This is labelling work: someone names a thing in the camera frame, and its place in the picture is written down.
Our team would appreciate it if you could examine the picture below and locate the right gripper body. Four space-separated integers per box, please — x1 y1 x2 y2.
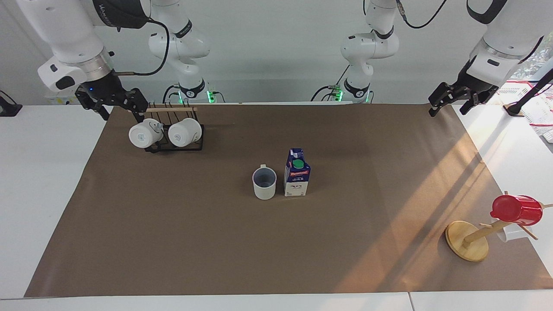
78 69 131 105

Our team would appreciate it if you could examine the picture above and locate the blue and white milk carton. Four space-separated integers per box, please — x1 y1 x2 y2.
283 148 311 197

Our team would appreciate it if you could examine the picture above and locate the white cup with grey inside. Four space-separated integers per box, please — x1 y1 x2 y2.
252 164 277 201

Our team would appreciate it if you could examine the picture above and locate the black wire cup rack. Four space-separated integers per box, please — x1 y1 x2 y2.
144 101 205 153

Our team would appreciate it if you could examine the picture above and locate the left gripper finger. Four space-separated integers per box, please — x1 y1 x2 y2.
428 81 460 117
459 88 498 115

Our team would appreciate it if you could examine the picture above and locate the wooden mug tree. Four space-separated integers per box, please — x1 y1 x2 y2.
445 190 553 263

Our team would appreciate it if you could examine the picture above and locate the black cable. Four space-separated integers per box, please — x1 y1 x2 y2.
162 84 182 105
311 64 351 103
395 0 448 30
114 18 170 77

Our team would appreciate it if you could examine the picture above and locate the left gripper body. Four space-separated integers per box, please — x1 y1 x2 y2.
457 57 502 94

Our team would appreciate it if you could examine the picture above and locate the black stand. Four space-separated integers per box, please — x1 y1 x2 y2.
0 90 23 117
502 68 553 117

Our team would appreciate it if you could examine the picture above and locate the red cup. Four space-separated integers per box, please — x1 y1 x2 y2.
489 194 543 226

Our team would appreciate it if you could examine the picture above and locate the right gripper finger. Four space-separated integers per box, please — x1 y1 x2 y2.
116 88 150 124
75 89 111 121

